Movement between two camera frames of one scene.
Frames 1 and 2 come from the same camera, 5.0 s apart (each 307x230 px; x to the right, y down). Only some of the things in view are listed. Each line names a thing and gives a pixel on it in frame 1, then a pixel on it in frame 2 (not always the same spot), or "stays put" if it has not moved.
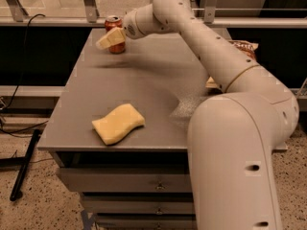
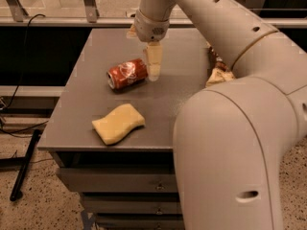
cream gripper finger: (112, 37) -> (153, 57)
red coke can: (112, 22) -> (127, 75)
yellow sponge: (118, 124) stays put
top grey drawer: (128, 179) stays put
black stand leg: (22, 162) stays put
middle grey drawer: (138, 203) stays put
